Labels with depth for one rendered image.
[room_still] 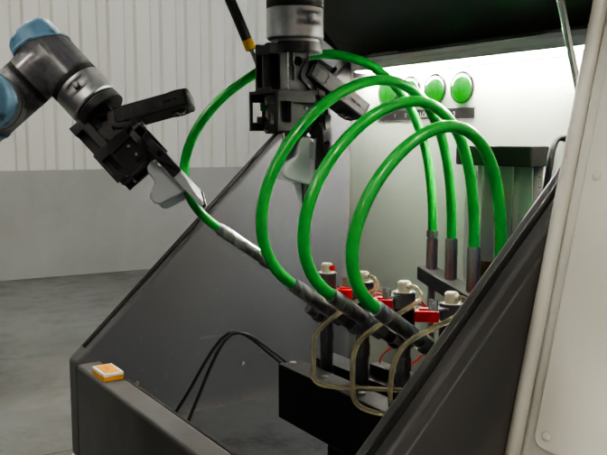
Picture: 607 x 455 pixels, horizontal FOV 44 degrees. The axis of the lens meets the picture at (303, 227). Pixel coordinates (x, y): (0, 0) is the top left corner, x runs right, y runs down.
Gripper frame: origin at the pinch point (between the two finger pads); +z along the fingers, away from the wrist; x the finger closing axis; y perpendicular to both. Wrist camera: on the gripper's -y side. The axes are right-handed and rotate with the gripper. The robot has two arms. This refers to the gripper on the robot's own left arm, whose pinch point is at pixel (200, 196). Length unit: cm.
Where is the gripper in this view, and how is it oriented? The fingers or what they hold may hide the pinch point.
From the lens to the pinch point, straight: 109.2
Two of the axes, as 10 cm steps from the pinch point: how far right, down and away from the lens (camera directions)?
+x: -0.3, -1.1, -9.9
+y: -7.3, 6.8, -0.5
